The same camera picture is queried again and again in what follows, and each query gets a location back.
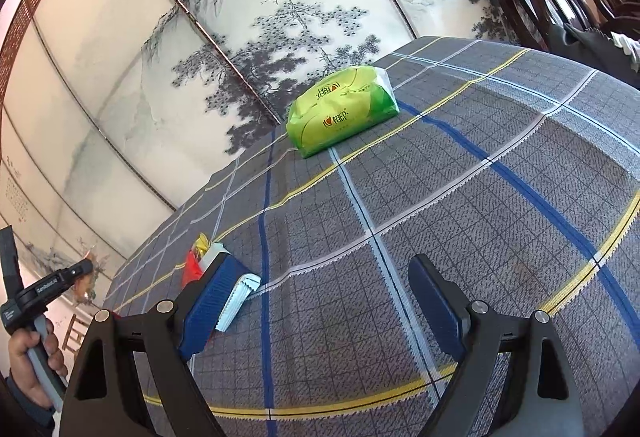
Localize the red snack packet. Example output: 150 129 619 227
181 249 204 289

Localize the left hand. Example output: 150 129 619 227
6 315 68 410

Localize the light wooden chair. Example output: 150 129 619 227
61 313 90 357

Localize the yellow wrapped candy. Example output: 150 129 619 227
192 232 210 261

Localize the blue plaid tablecloth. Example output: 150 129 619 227
105 38 639 436

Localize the green tissue pack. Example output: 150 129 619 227
286 66 399 158

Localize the painted folding screen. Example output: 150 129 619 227
1 0 506 303

